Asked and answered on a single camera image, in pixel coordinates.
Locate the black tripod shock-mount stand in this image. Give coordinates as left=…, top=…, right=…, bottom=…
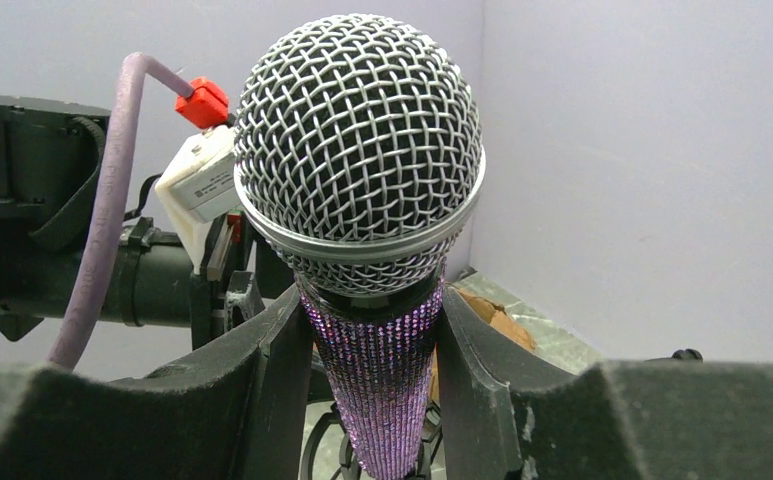
left=296, top=397, right=444, bottom=480

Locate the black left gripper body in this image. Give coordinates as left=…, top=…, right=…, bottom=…
left=189, top=210, right=293, bottom=350

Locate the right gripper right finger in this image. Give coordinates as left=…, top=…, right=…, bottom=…
left=437, top=288, right=773, bottom=479

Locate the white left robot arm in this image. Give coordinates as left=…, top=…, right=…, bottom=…
left=0, top=96, right=292, bottom=347

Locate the brown cardboard box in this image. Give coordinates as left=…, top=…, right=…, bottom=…
left=429, top=284, right=538, bottom=406

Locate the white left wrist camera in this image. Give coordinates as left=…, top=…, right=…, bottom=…
left=154, top=76, right=242, bottom=276

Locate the purple glitter microphone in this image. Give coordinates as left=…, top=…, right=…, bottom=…
left=234, top=13, right=486, bottom=479

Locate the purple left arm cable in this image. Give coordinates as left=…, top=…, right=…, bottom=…
left=46, top=52, right=196, bottom=371

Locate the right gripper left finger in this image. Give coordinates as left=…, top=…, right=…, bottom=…
left=0, top=289, right=312, bottom=479

